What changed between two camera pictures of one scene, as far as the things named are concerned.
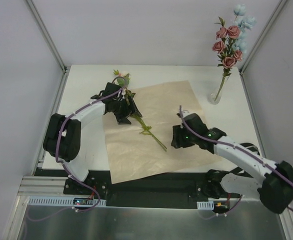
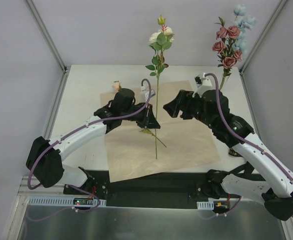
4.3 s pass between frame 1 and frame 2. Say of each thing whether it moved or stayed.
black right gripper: moved
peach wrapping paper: stayed
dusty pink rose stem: stayed
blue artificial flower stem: stayed
